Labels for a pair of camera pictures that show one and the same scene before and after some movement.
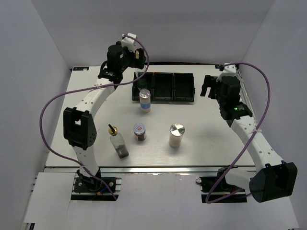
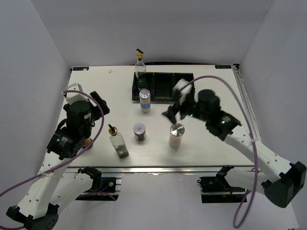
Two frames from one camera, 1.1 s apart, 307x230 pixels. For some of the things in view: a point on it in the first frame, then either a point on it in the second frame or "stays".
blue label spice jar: [145, 100] stays
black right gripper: [207, 84] -> [172, 110]
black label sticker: [80, 68] stays
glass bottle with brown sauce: [118, 142] stays
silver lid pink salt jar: [177, 130] stays
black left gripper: [137, 63] -> [102, 102]
